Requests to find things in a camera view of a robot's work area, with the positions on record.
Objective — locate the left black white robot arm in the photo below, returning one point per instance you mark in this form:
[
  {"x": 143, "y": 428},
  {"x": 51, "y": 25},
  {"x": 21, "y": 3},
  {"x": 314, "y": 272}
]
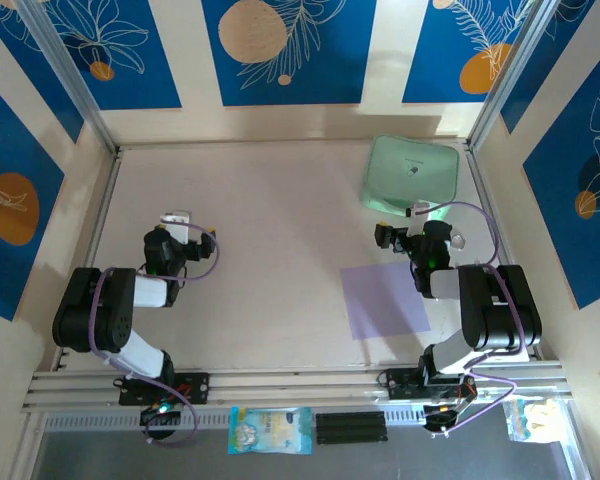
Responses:
[{"x": 115, "y": 325}]

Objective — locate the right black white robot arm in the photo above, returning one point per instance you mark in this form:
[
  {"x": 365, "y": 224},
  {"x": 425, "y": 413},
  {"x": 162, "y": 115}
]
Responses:
[{"x": 500, "y": 320}]

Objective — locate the small clear plastic cup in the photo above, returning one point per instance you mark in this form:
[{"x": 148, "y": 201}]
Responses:
[{"x": 458, "y": 241}]

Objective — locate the mint green zip pouch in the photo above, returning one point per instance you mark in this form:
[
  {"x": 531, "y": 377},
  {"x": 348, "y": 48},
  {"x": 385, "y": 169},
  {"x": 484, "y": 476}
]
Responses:
[{"x": 410, "y": 170}]

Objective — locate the black controller board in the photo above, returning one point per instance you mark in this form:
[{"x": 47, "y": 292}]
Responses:
[
  {"x": 160, "y": 412},
  {"x": 442, "y": 420}
]

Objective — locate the black ridged block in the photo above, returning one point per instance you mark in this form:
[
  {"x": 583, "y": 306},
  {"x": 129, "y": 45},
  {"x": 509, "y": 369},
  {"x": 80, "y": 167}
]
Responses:
[{"x": 350, "y": 429}]

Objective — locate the clear bag with yellow contents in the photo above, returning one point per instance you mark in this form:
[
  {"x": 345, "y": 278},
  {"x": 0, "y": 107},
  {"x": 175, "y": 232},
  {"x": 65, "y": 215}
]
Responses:
[{"x": 532, "y": 420}]

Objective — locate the blue snack packet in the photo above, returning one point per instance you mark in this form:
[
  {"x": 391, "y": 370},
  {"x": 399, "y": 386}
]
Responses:
[{"x": 270, "y": 430}]

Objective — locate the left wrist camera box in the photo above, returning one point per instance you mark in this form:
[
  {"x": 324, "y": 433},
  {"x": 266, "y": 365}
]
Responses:
[{"x": 176, "y": 226}]

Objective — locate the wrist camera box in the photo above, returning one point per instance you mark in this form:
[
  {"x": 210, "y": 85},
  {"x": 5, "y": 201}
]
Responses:
[
  {"x": 176, "y": 226},
  {"x": 420, "y": 210}
]

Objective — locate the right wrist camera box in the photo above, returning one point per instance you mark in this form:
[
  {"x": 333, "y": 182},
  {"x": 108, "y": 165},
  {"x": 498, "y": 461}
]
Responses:
[{"x": 420, "y": 210}]

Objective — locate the aluminium side rail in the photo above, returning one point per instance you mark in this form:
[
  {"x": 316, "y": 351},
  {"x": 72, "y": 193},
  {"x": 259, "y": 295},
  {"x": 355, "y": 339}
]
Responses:
[
  {"x": 100, "y": 210},
  {"x": 485, "y": 200}
]

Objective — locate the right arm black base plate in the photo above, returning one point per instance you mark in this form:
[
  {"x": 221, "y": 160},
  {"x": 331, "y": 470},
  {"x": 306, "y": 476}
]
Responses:
[{"x": 402, "y": 385}]

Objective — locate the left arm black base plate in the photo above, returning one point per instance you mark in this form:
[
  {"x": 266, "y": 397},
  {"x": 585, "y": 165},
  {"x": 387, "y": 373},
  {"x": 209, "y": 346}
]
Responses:
[{"x": 195, "y": 387}]

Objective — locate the blue floral wall panel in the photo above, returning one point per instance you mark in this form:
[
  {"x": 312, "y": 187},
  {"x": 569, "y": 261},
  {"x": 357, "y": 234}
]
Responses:
[
  {"x": 570, "y": 225},
  {"x": 15, "y": 30},
  {"x": 10, "y": 140},
  {"x": 430, "y": 50},
  {"x": 330, "y": 75},
  {"x": 145, "y": 60}
]

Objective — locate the long aluminium frame rail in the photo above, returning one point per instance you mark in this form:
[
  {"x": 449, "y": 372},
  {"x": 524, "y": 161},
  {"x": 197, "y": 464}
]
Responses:
[{"x": 290, "y": 385}]

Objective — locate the aluminium frame post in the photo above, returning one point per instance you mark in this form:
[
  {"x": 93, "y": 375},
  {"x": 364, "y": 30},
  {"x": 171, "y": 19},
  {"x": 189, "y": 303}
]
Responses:
[
  {"x": 510, "y": 80},
  {"x": 70, "y": 75}
]

